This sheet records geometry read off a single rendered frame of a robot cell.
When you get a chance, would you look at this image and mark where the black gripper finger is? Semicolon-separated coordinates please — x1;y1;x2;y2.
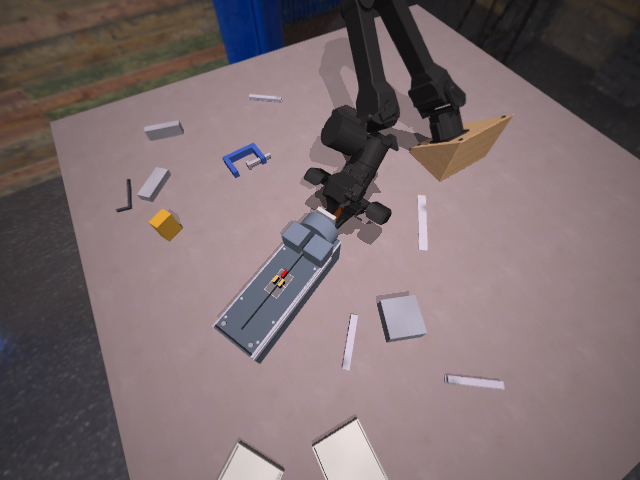
335;205;365;229
322;192;341;214

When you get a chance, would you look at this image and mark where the blue c-clamp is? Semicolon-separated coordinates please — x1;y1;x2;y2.
222;143;271;178

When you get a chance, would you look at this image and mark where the black l-shaped rod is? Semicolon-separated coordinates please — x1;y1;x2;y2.
117;179;132;212

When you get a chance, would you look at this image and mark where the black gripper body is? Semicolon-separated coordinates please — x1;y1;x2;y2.
304;156;392;225

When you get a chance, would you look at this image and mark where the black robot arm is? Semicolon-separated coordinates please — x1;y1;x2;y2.
321;0;469;203

